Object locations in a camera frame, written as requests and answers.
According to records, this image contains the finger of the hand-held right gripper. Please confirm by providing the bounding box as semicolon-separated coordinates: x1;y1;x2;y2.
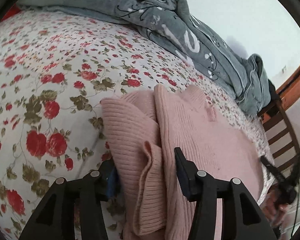
288;149;300;188
261;156;287;186

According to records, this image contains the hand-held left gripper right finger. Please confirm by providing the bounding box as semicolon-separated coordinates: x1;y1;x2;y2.
174;147;278;240

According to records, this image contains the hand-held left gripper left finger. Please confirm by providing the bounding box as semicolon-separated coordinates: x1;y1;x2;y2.
19;159;120;240

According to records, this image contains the pink knit sweater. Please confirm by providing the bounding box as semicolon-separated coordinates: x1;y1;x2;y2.
101;84;275;240

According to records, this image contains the person's right hand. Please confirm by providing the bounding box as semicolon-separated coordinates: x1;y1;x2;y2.
262;192;288;228

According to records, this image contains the black garment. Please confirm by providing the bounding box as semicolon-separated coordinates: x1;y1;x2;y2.
267;79;278;98

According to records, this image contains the floral bed sheet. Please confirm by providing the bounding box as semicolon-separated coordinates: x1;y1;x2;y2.
0;10;275;240

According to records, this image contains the grey printed blanket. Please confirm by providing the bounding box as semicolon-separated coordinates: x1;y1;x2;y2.
16;0;272;117

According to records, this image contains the red pillow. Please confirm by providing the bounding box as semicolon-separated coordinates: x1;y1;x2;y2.
0;4;22;22

